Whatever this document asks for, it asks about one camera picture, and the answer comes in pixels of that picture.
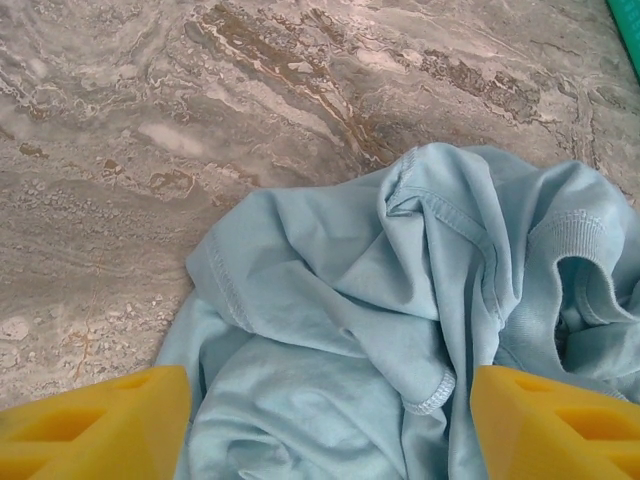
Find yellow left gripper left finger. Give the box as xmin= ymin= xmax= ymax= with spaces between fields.
xmin=0 ymin=364 xmax=194 ymax=480

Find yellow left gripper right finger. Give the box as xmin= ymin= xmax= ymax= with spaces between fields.
xmin=472 ymin=364 xmax=640 ymax=480

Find light blue t-shirt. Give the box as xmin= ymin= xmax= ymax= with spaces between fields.
xmin=157 ymin=143 xmax=640 ymax=480

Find teal plastic basket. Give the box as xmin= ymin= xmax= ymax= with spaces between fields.
xmin=606 ymin=0 xmax=640 ymax=84

